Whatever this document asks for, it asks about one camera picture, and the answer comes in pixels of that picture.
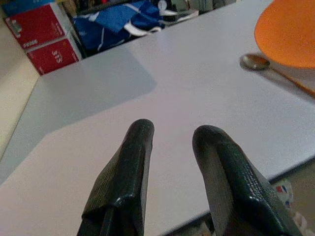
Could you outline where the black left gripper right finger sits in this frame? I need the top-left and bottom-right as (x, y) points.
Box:
(192, 124), (306, 236)

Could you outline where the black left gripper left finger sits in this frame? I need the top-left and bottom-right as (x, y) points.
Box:
(77, 118), (155, 236)

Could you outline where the metal spoon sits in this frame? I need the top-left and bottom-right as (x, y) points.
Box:
(240, 53), (315, 98)

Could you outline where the orange plate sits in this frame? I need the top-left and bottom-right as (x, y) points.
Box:
(254, 0), (315, 70)

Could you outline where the white red blue patterned cloth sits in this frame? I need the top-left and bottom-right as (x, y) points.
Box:
(269, 178), (315, 236)

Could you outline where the blue bag with white straps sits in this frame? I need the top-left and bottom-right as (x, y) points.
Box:
(72, 0), (200, 52)

